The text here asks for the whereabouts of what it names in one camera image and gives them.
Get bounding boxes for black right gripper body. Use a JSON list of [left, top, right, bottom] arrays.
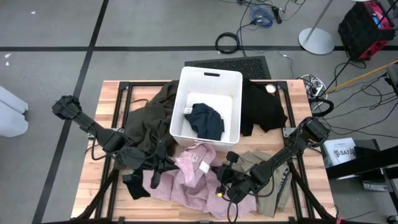
[[226, 151, 259, 205]]

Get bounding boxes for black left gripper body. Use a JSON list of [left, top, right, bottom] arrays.
[[145, 143, 171, 190]]

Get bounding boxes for pink knit sweater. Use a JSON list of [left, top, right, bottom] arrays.
[[142, 142, 258, 220]]

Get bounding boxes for beige trousers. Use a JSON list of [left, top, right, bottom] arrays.
[[231, 151, 293, 218]]

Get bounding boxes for small black garment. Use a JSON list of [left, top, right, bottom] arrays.
[[122, 167, 152, 200]]

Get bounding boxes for dark olive garment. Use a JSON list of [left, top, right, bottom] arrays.
[[123, 80, 180, 162]]

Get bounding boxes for navy blue knit sweater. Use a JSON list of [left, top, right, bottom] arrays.
[[183, 103, 225, 141]]

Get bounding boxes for white plastic laundry basket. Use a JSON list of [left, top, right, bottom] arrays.
[[169, 66, 243, 152]]

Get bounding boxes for large black garment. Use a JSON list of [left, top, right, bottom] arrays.
[[239, 78, 289, 137]]

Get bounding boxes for white printed box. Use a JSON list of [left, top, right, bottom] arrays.
[[322, 137, 358, 167]]

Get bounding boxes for black floor vent grate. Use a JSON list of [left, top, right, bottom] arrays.
[[184, 55, 272, 80]]

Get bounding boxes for white power strip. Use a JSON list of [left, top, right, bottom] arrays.
[[300, 73, 328, 100]]

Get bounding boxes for black shelf unit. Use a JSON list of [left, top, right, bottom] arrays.
[[323, 139, 398, 224]]

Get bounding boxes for pale grey object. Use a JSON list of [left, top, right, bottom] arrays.
[[0, 85, 30, 138]]

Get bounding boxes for yellow pole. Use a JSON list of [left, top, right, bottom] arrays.
[[324, 60, 398, 95]]

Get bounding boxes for round-based floor stand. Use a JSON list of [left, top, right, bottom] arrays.
[[298, 0, 336, 56]]

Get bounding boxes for black power strip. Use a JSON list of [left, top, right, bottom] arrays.
[[271, 5, 283, 25]]

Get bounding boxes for red and black case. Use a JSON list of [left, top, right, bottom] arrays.
[[338, 0, 397, 62]]

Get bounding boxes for black metal table frame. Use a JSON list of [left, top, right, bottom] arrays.
[[71, 80, 338, 224]]

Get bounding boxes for thick black hose loop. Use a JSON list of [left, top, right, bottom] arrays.
[[308, 96, 335, 118]]

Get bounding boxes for black coiled cable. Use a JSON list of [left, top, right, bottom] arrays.
[[215, 32, 241, 55]]

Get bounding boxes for blue coiled cable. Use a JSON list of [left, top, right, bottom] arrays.
[[249, 6, 274, 29]]

